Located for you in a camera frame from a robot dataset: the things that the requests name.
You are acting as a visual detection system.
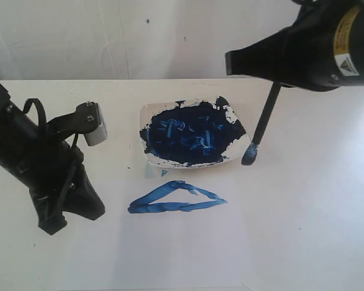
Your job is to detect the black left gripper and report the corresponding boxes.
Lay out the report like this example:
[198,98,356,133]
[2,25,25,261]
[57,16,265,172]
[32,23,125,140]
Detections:
[8,133,105,235]

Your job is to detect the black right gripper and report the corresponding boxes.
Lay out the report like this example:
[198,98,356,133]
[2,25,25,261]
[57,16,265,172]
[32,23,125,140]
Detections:
[224,1,364,91]

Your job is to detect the black paintbrush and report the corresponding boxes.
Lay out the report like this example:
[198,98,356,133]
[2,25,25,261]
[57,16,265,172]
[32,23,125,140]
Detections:
[241,82,281,166]

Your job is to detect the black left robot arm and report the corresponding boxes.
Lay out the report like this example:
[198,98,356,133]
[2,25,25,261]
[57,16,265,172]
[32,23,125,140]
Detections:
[0,83,107,235]

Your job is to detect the white paper sheet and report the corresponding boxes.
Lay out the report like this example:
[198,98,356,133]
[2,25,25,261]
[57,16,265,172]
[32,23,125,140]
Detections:
[56,169,251,290]

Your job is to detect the white plate with blue paint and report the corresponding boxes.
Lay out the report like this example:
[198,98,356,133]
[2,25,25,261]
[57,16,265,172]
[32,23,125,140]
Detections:
[139,96,249,169]

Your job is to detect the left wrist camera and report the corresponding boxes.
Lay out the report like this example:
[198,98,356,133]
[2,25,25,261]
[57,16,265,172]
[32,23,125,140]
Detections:
[75,101,108,147]

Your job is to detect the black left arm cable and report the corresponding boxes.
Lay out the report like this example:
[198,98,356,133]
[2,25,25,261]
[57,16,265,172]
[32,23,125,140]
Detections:
[22,97,83,222]

